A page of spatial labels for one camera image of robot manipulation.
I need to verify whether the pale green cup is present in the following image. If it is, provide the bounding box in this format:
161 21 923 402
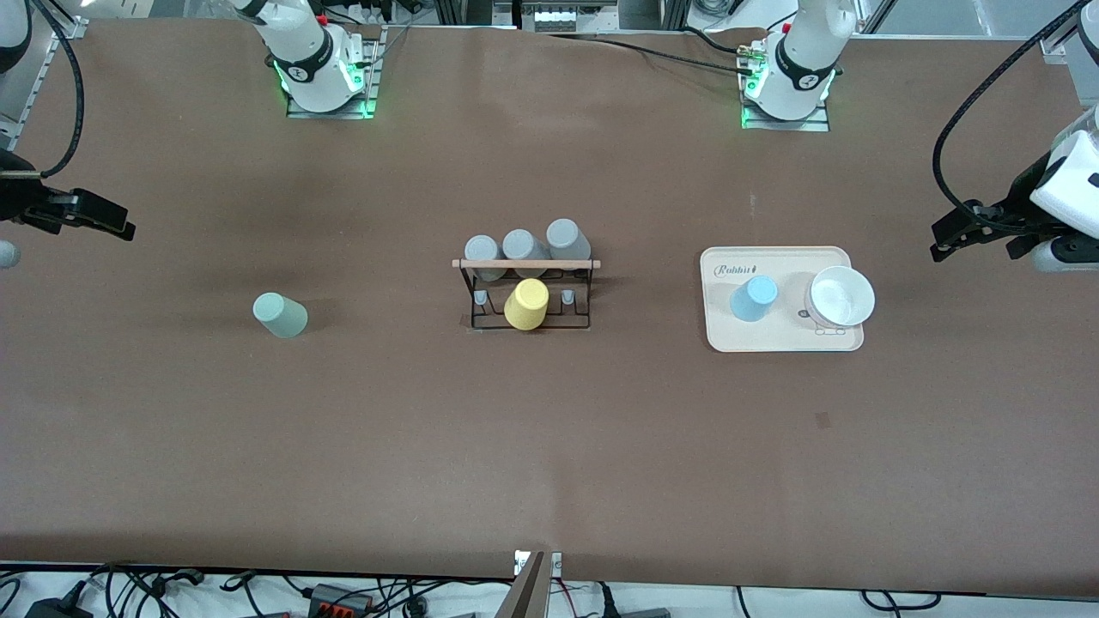
252 293 308 338

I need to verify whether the light blue cup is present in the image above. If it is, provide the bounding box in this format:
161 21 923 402
730 276 779 323

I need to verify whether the white bowl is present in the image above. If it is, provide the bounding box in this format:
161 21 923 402
805 266 877 329

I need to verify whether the beige tray with Rabbit print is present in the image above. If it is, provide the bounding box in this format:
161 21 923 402
700 246 865 353

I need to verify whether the grey cup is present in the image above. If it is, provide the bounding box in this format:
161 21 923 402
502 229 550 277
546 219 592 271
464 235 503 282

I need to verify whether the black power adapter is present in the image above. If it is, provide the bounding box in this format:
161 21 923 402
26 597 91 618

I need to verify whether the yellow cup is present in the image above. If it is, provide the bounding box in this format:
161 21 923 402
504 278 550 330

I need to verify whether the black orange connector box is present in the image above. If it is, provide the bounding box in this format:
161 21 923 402
307 584 374 615

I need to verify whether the black plug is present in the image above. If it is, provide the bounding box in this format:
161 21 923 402
601 584 671 618

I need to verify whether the grey angled bar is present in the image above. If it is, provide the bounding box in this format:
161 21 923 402
496 554 549 618

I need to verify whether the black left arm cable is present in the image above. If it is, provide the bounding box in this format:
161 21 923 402
933 0 1099 237

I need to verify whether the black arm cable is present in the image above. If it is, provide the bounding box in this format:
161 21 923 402
933 0 1099 237
30 0 85 179

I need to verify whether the aluminium frame rail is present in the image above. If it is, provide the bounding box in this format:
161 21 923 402
1039 0 1099 61
0 17 87 147

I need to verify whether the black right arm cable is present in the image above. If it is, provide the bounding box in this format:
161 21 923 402
30 0 85 179

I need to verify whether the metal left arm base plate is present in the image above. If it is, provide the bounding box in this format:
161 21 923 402
740 82 832 132

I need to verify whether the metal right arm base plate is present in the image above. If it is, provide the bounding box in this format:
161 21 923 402
285 26 383 119

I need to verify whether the black cable on table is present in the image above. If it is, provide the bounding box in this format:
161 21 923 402
549 33 756 70

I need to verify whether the looped black cable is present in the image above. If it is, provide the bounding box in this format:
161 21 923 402
861 590 943 612

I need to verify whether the black wire cup rack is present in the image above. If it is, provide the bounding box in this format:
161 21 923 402
452 256 602 331

